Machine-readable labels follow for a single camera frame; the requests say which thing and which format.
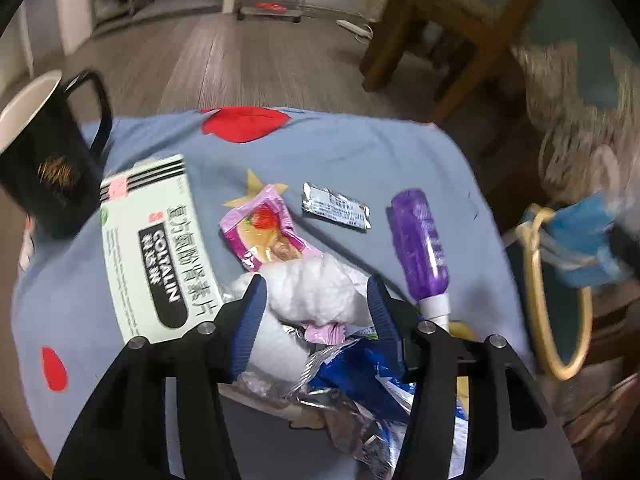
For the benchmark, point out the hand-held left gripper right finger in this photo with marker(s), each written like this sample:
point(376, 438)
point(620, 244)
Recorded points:
point(382, 315)

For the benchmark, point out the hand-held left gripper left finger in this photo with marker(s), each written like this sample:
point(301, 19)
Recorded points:
point(250, 320)

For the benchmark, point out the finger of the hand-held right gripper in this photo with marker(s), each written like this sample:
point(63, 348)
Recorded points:
point(627, 245)

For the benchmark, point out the blue face mask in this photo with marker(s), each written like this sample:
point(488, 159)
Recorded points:
point(575, 240)

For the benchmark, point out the white tissue wad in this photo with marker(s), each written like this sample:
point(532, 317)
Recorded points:
point(310, 285)

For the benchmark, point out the yellow rimmed trash bin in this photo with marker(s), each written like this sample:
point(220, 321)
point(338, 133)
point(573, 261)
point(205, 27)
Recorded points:
point(565, 330)

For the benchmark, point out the purple bottle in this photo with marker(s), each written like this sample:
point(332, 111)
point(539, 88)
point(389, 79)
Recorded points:
point(417, 245)

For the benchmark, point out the blue foil package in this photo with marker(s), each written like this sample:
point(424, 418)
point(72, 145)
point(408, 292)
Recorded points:
point(350, 390)

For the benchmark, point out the pink snack wrapper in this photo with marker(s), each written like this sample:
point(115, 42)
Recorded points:
point(260, 225)

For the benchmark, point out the silver sachet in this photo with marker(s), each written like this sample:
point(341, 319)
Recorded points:
point(335, 205)

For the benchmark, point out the white green medicine box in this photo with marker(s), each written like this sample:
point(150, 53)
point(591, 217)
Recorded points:
point(145, 220)

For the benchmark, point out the blue cartoon printed blanket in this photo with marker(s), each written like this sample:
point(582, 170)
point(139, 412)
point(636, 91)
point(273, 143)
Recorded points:
point(340, 150)

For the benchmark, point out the black mug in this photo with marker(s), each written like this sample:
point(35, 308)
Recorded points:
point(40, 160)

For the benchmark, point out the wooden chair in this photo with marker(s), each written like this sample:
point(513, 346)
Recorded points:
point(400, 45)

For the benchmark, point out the white power strip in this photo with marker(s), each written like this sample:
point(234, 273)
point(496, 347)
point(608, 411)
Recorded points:
point(355, 29)

